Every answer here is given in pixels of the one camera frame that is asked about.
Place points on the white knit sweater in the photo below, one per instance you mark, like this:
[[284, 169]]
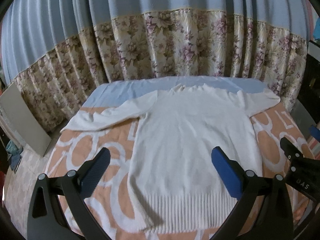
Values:
[[173, 186]]

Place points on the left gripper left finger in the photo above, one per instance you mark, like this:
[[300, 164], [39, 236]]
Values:
[[46, 219]]

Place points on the floral blue curtain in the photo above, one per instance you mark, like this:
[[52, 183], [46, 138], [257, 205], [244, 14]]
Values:
[[58, 51]]

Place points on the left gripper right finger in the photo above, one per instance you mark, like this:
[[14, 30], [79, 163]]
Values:
[[274, 219]]

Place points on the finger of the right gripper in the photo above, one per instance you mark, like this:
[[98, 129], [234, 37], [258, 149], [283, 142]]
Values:
[[290, 149], [315, 132]]

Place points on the grey leaning board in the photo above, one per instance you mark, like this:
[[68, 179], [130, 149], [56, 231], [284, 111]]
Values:
[[22, 125]]

